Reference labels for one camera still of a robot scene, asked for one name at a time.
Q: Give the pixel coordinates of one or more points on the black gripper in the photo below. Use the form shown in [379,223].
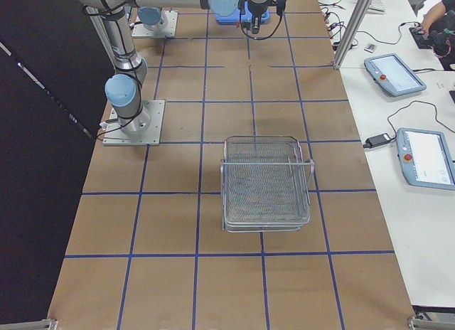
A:
[256,6]

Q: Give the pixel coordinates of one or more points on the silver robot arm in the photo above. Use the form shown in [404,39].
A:
[152,17]
[123,90]

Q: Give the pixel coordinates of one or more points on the operator hand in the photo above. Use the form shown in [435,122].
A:
[426,23]

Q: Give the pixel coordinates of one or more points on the blue plastic tray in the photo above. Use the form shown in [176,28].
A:
[234,17]

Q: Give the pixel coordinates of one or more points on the far teach pendant tablet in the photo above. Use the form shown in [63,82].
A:
[392,74]

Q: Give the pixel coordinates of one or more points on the teach pendant tablet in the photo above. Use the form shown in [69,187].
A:
[392,74]
[425,159]

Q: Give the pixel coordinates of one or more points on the black power adapter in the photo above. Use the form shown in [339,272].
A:
[377,141]

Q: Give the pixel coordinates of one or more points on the black joystick controller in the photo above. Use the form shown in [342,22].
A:
[426,40]

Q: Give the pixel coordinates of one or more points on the near teach pendant tablet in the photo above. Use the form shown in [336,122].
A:
[425,159]

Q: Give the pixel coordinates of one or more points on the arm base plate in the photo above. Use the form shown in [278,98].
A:
[139,31]
[144,129]

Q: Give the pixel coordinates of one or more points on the aluminium frame post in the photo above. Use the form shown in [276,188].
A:
[352,27]

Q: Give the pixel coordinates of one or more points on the silver wire mesh shelf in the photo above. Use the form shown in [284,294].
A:
[264,184]

